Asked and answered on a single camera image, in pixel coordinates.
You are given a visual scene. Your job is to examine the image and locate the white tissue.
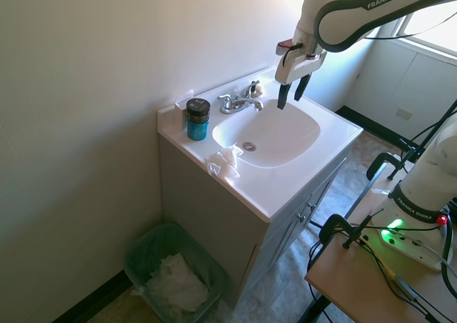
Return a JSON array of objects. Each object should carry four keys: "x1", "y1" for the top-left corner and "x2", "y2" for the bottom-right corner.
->
[{"x1": 204, "y1": 143, "x2": 244, "y2": 179}]

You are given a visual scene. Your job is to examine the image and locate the blue jar with black lid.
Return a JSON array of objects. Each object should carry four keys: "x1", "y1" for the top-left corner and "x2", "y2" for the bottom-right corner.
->
[{"x1": 185, "y1": 97, "x2": 211, "y2": 141}]

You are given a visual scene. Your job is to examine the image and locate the chrome two-handle faucet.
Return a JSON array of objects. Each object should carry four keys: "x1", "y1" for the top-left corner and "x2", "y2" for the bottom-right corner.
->
[{"x1": 216, "y1": 80, "x2": 264, "y2": 115}]

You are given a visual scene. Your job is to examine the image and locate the black power cable bundle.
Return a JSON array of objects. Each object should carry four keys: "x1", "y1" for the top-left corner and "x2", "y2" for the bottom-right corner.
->
[{"x1": 307, "y1": 239, "x2": 335, "y2": 323}]

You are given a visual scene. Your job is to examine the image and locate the small wrist camera box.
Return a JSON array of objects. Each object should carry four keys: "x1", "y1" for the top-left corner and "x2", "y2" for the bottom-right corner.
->
[{"x1": 276, "y1": 39, "x2": 304, "y2": 56}]

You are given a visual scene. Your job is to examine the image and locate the white paper waste pile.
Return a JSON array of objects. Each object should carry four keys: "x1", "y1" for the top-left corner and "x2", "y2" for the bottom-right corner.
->
[{"x1": 144, "y1": 253, "x2": 210, "y2": 313}]

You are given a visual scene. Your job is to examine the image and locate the green lined trash bin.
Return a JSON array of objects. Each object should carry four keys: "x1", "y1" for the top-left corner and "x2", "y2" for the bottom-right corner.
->
[{"x1": 124, "y1": 222, "x2": 229, "y2": 323}]

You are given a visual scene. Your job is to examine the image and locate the grey vanity cabinet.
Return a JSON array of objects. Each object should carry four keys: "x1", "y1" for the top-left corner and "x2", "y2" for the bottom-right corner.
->
[{"x1": 159, "y1": 136, "x2": 349, "y2": 309}]

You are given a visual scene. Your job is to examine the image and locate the bright window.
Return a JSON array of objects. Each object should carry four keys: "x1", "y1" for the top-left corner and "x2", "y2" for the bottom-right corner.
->
[{"x1": 396, "y1": 1, "x2": 457, "y2": 58}]

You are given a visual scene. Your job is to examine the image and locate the black C clamp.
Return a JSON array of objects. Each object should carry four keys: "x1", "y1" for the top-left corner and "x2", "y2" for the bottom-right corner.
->
[
  {"x1": 366, "y1": 151, "x2": 422, "y2": 182},
  {"x1": 319, "y1": 214, "x2": 376, "y2": 249}
]

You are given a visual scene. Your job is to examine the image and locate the yellow cable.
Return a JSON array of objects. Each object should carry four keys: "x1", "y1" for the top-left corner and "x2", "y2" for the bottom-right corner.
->
[{"x1": 360, "y1": 235, "x2": 398, "y2": 282}]

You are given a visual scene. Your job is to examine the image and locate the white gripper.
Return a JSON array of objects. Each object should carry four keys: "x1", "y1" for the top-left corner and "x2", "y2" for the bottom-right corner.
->
[{"x1": 273, "y1": 47, "x2": 325, "y2": 110}]

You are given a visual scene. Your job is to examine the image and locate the black baseboard strip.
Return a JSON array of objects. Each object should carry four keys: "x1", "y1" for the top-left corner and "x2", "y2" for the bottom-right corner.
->
[
  {"x1": 335, "y1": 105, "x2": 422, "y2": 149},
  {"x1": 53, "y1": 269, "x2": 134, "y2": 323}
]

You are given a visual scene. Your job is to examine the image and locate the white vanity sink top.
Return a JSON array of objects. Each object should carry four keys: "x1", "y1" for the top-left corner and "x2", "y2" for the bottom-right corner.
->
[{"x1": 158, "y1": 65, "x2": 364, "y2": 224}]

